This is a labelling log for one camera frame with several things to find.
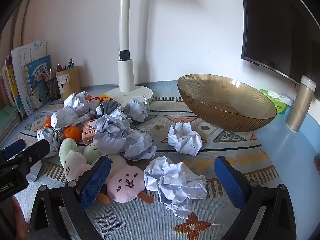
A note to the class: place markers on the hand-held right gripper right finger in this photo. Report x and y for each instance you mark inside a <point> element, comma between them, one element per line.
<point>230,182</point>

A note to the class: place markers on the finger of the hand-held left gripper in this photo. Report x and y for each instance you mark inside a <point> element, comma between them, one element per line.
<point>13,149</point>
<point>35,150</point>

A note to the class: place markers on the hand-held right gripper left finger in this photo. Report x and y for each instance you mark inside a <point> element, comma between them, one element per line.
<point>95,182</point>

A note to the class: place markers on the paper ball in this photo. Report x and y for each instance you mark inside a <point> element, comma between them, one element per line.
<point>33,172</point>
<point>75,102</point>
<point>110,135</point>
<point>175,182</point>
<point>63,118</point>
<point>136,110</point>
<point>185,137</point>
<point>47,140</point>
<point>140,145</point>
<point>110,107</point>

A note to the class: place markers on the green popsicle plush toy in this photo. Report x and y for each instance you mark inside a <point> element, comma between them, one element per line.
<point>66,149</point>
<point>91,153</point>

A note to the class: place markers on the orange mandarin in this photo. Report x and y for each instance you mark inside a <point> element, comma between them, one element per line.
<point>47,123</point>
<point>71,133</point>

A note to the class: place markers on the small orange carton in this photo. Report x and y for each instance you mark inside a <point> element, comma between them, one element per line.
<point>88,133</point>

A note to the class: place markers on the white kitty plush toy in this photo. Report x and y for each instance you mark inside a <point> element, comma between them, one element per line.
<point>93,103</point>

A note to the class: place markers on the amber ribbed glass bowl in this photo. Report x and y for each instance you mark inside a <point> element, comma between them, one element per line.
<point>225,97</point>

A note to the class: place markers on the red yellow plush toy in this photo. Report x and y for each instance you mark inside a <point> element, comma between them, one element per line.
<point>103,97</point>

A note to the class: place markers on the person's left hand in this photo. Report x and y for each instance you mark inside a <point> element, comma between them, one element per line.
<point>20,222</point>

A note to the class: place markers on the stack of green notebooks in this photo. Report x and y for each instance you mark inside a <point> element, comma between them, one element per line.
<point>8,122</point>

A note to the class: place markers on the patterned woven table mat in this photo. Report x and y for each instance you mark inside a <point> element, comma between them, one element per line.
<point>220,150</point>

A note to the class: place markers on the black mesh pen holder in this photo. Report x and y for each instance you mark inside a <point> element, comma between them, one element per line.
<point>53,90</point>

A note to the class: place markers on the cardboard pencil holder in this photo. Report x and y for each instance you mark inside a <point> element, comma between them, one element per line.
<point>68,83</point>

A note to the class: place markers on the row of standing books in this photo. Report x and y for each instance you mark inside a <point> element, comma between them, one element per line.
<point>27,75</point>

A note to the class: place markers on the bunch of pens and pencils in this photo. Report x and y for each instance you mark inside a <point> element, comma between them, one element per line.
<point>48,75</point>

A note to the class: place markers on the bunch of coloured pens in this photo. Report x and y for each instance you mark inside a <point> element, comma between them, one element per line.
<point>68,65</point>

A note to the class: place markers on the green tissue pack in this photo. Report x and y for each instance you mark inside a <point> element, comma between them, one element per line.
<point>277,100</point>

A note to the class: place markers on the gold thermos bottle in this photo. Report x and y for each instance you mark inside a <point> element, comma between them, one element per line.
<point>300,105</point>

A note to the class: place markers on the white desk lamp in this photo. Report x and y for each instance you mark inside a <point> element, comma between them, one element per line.
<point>125,75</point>

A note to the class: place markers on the beige curtain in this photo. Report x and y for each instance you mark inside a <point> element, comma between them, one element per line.
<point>13,25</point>

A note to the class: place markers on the black monitor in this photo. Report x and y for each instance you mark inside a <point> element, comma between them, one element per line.
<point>280,25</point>

